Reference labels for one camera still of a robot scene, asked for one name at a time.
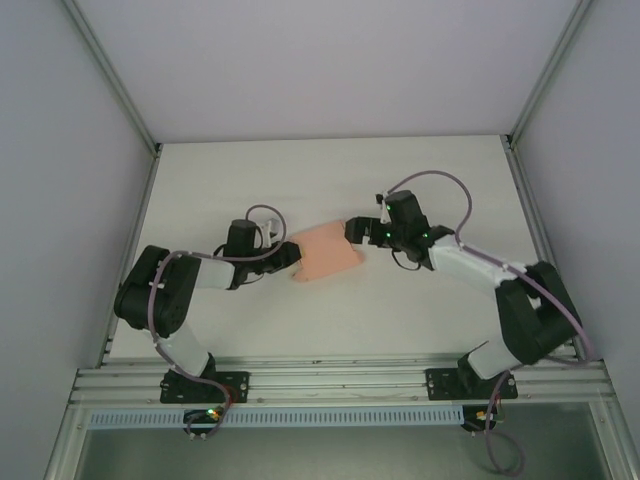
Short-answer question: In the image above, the grey metal panel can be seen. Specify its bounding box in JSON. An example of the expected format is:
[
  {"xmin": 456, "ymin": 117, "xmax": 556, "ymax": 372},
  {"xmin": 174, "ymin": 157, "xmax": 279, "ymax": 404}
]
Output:
[{"xmin": 42, "ymin": 403, "xmax": 631, "ymax": 480}]

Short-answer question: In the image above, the small board with lit LED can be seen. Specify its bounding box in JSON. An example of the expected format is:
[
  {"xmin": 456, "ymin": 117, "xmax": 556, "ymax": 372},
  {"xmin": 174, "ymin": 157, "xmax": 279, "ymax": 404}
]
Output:
[{"xmin": 183, "ymin": 407, "xmax": 225, "ymax": 441}]

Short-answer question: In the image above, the orange paper box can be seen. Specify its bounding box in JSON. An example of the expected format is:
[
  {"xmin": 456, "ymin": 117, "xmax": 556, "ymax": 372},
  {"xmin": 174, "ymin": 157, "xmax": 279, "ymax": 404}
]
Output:
[{"xmin": 289, "ymin": 219, "xmax": 365, "ymax": 284}]

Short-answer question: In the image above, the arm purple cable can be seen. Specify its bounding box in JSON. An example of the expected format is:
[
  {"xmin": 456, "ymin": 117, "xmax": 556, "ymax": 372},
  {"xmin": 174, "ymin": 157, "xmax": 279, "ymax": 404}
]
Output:
[
  {"xmin": 148, "ymin": 203, "xmax": 290, "ymax": 401},
  {"xmin": 387, "ymin": 169, "xmax": 599, "ymax": 364}
]

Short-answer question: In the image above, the aluminium frame post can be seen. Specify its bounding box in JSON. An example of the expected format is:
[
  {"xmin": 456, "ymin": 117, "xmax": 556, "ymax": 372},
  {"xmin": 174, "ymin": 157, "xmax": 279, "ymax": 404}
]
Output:
[
  {"xmin": 503, "ymin": 0, "xmax": 599, "ymax": 150},
  {"xmin": 62, "ymin": 0, "xmax": 162, "ymax": 157}
]

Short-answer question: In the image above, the purple cable floor loop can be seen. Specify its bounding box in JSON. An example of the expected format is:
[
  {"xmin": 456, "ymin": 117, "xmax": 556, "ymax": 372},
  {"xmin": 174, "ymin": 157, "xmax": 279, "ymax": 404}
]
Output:
[{"xmin": 469, "ymin": 372, "xmax": 527, "ymax": 474}]

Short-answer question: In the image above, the light blue slotted cable duct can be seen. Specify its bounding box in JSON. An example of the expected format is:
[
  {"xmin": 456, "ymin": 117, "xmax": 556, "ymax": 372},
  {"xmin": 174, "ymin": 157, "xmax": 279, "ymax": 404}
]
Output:
[{"xmin": 88, "ymin": 405, "xmax": 464, "ymax": 430}]

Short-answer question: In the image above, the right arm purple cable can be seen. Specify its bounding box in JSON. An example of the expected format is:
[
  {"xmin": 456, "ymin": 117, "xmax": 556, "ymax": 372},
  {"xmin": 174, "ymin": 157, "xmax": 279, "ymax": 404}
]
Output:
[{"xmin": 387, "ymin": 169, "xmax": 599, "ymax": 364}]

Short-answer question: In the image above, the aluminium mounting rail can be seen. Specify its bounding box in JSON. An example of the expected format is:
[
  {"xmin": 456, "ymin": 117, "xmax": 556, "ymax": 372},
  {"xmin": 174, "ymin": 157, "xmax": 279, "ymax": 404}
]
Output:
[{"xmin": 69, "ymin": 352, "xmax": 615, "ymax": 407}]

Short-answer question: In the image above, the small board with connectors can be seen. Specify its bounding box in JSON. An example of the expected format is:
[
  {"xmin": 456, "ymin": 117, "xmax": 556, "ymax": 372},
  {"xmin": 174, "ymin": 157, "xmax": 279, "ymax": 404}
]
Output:
[{"xmin": 462, "ymin": 405, "xmax": 506, "ymax": 437}]

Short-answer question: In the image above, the aluminium side rail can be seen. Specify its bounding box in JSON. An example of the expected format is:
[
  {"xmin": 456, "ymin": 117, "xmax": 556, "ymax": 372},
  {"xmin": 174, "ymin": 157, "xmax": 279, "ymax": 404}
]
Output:
[
  {"xmin": 501, "ymin": 134, "xmax": 584, "ymax": 361},
  {"xmin": 98, "ymin": 144, "xmax": 162, "ymax": 371}
]

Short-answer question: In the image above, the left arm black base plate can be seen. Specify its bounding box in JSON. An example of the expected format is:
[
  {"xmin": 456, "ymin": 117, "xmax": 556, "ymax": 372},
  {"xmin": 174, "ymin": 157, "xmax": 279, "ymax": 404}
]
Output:
[{"xmin": 159, "ymin": 368, "xmax": 250, "ymax": 405}]

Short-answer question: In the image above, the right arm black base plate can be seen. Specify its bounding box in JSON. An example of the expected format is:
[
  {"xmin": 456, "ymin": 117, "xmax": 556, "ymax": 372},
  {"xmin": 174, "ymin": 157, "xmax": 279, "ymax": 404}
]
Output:
[{"xmin": 424, "ymin": 367, "xmax": 519, "ymax": 401}]

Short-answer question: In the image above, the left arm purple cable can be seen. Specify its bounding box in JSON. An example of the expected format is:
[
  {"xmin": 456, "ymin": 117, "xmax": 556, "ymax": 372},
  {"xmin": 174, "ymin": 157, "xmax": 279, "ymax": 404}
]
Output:
[{"xmin": 148, "ymin": 203, "xmax": 290, "ymax": 401}]

